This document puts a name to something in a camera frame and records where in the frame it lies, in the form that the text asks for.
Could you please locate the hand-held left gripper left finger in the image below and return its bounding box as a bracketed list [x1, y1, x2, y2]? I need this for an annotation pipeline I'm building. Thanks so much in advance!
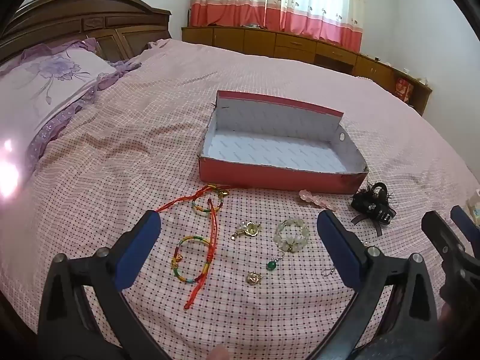
[37, 210, 169, 360]

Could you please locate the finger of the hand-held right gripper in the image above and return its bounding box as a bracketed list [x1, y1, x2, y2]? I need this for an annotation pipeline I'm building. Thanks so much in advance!
[451, 205, 480, 250]
[421, 211, 469, 271]

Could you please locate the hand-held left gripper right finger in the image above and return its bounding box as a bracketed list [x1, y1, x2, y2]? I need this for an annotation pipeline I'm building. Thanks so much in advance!
[316, 209, 440, 360]

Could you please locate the pink flower hair clip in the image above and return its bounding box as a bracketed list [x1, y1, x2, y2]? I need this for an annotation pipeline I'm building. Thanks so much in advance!
[299, 189, 338, 211]

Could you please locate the black feather hair clip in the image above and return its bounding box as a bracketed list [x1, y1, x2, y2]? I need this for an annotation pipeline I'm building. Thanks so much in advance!
[350, 181, 397, 237]

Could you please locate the large rainbow red-cord bracelet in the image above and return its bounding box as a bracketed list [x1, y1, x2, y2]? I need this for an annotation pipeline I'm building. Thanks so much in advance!
[171, 199, 220, 311]

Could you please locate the small rainbow red-cord bracelet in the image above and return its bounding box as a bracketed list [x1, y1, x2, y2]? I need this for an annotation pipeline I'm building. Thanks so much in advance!
[155, 184, 231, 216]

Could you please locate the red cardboard box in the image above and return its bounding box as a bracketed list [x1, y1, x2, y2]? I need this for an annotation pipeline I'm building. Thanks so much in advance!
[198, 90, 370, 195]

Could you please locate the green bead earring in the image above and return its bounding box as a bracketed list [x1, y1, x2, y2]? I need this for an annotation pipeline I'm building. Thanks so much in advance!
[266, 250, 286, 271]

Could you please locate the pink checked bedspread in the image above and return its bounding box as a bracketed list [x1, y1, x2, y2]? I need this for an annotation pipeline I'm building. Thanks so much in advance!
[0, 38, 480, 360]

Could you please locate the red gift box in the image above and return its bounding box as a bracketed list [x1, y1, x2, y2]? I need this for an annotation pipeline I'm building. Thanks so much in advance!
[394, 77, 414, 101]

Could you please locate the purple floral pillow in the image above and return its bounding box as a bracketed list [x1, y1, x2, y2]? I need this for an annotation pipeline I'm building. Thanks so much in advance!
[0, 38, 142, 181]

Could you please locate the long wooden cabinet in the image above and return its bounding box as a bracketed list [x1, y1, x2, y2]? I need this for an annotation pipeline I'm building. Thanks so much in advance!
[181, 25, 433, 117]

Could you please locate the brown wooden headboard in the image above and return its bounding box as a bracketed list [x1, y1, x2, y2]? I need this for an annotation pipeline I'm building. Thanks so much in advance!
[0, 0, 172, 68]

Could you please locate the cream and pink curtain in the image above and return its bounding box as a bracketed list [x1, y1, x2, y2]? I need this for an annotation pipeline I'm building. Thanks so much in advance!
[189, 0, 366, 54]

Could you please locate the white bead bracelet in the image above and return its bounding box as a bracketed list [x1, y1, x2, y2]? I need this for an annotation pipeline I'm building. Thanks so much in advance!
[274, 219, 310, 253]

